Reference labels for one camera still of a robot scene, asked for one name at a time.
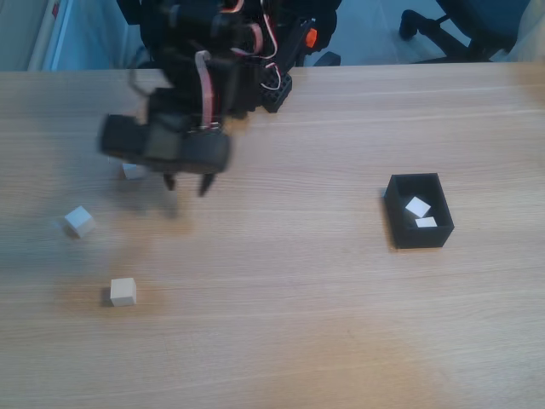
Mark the beige cloth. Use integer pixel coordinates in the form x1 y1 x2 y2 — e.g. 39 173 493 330
509 0 545 65

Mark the white red servo wire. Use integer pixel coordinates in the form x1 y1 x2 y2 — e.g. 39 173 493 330
194 49 223 130

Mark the black open plastic box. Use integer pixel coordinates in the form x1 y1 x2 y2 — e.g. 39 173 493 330
384 172 456 251

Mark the black clamp with orange knob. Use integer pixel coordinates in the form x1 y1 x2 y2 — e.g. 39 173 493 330
272 16 319 78

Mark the white board with red mark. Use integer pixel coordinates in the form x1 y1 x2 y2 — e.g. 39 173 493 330
27 0 72 72

